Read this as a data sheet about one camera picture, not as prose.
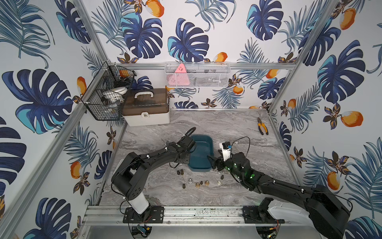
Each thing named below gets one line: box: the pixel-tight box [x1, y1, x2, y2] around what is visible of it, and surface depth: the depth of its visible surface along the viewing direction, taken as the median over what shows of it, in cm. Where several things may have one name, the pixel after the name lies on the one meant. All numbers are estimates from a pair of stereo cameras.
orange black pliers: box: [257, 117, 269, 136], surface depth 112 cm
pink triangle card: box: [168, 62, 191, 87], surface depth 92 cm
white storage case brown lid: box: [122, 88, 171, 127], surface depth 103 cm
